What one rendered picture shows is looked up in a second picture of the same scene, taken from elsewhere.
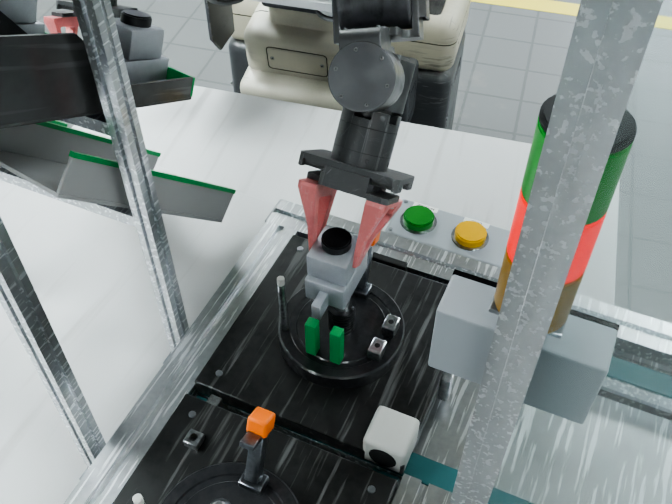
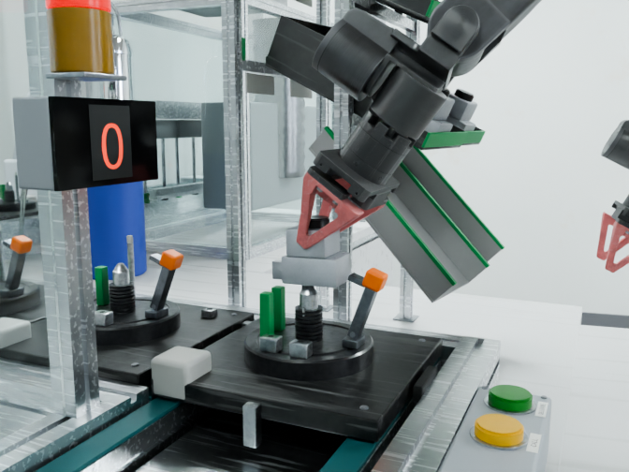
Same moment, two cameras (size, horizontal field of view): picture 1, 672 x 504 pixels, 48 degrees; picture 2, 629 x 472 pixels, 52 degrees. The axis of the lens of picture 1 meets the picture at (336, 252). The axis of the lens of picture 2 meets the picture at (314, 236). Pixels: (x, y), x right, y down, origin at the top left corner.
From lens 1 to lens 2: 0.95 m
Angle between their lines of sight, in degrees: 83
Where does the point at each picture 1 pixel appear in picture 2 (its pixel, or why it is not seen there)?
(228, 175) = (592, 387)
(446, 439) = (200, 454)
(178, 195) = (393, 229)
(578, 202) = not seen: outside the picture
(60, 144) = (406, 187)
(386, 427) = (183, 352)
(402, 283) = (386, 382)
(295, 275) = (384, 339)
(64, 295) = not seen: hidden behind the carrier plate
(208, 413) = (233, 318)
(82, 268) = not seen: hidden behind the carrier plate
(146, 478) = (186, 307)
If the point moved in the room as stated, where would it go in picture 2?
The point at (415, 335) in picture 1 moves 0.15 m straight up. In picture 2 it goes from (308, 386) to (307, 233)
